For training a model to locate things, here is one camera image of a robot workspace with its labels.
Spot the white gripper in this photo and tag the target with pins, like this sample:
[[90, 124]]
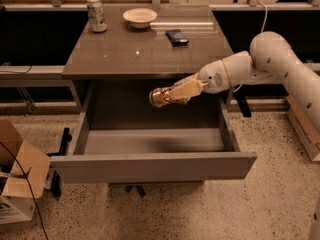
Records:
[[213, 77]]

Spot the orange soda can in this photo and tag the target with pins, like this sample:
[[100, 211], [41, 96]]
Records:
[[160, 97]]

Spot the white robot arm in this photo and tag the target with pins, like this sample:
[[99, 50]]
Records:
[[269, 54]]

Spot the grey cabinet with top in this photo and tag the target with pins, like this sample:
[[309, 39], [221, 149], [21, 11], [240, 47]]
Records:
[[132, 61]]

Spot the open grey top drawer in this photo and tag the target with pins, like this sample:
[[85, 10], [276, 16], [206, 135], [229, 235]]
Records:
[[138, 143]]

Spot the green white soda can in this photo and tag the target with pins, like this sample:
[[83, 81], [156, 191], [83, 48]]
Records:
[[96, 16]]

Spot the black stand left of drawer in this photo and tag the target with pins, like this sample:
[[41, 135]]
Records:
[[53, 178]]

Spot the dark blue snack packet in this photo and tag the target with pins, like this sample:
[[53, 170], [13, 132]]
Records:
[[176, 38]]

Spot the white ceramic bowl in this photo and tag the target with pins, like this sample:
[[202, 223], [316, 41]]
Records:
[[140, 18]]

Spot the cardboard box right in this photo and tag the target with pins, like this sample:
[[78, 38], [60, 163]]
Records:
[[307, 134]]

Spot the open cardboard box left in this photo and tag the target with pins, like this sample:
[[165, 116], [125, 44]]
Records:
[[24, 170]]

